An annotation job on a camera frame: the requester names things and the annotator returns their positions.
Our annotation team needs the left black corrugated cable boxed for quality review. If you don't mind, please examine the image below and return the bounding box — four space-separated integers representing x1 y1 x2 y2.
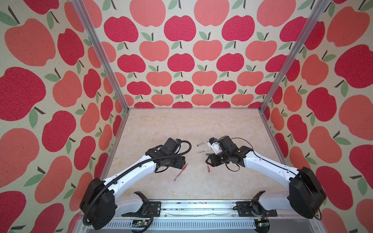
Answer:
82 139 192 233

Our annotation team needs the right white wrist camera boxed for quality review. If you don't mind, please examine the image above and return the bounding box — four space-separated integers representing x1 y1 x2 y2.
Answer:
207 137 222 155

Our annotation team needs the right aluminium frame post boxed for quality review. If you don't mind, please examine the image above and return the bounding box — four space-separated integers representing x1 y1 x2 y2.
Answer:
258 0 329 115

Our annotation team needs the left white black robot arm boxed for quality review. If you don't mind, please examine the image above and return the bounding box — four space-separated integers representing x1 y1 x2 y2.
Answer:
80 138 192 233

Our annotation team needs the white slotted cable duct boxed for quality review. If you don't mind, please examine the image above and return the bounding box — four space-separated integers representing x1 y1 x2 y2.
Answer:
102 218 256 231

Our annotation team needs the aluminium front frame rail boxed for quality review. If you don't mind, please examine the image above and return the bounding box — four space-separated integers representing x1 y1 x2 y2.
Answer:
76 199 320 219

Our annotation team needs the red gel pen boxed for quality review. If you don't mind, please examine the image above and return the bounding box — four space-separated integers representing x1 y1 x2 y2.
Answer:
174 163 188 181

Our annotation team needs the right thin black cable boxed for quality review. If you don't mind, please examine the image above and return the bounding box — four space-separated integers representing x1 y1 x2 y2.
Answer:
225 137 322 221

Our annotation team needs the left aluminium frame post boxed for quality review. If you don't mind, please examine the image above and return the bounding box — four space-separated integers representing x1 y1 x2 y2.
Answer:
71 0 130 111

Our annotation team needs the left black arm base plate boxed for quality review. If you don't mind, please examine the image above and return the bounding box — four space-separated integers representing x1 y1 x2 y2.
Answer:
121 202 161 218

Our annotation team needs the aluminium frame post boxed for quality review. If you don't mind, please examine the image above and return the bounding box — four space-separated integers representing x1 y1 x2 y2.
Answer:
71 0 130 111
258 0 329 115

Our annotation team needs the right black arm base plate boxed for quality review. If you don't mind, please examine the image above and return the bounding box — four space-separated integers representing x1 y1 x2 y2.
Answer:
233 201 278 217

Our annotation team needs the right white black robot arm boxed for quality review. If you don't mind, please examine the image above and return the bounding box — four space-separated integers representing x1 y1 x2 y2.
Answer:
205 136 327 219

